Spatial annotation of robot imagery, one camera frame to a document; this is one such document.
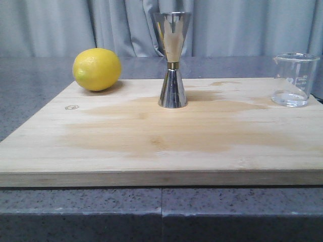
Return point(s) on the steel double jigger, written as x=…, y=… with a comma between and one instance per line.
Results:
x=172, y=29

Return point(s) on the glass beaker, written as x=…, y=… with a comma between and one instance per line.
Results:
x=295, y=74

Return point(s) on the wooden cutting board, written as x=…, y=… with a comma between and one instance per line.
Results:
x=230, y=133

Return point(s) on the yellow lemon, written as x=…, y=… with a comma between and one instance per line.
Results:
x=96, y=69

